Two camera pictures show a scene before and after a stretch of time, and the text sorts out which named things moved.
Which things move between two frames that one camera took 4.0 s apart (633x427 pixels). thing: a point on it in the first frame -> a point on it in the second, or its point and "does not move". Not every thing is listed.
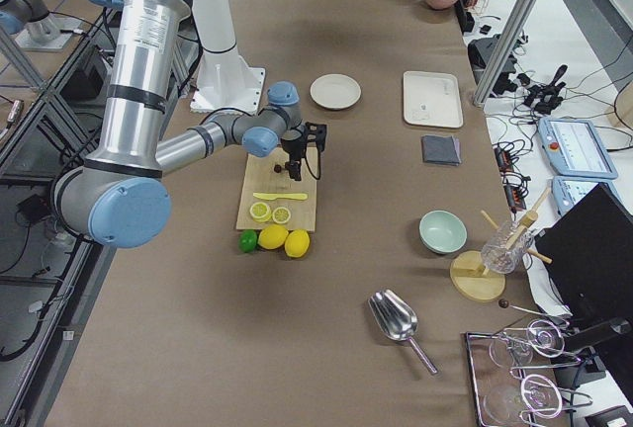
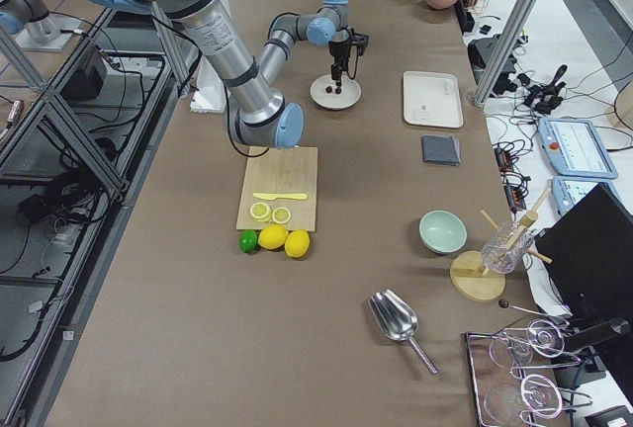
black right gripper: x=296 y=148 -> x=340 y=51
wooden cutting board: x=268 y=195 does not move
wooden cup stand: x=467 y=277 does not move
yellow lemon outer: x=297 y=243 does not move
